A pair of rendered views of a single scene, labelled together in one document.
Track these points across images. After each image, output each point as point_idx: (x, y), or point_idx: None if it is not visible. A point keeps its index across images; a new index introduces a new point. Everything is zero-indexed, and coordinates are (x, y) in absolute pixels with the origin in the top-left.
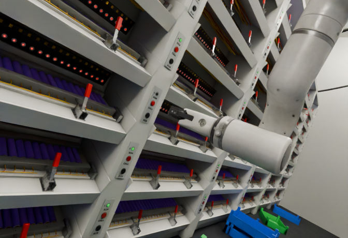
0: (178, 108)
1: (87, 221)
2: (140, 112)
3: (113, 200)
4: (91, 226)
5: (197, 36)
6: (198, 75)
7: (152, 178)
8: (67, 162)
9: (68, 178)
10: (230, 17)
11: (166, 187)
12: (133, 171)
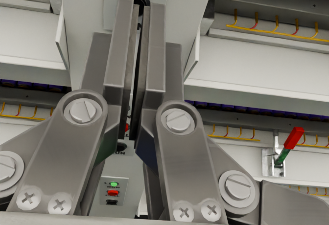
0: (107, 60)
1: None
2: None
3: (123, 180)
4: (97, 197)
5: None
6: None
7: (270, 148)
8: (12, 89)
9: (14, 123)
10: None
11: (322, 173)
12: (207, 121)
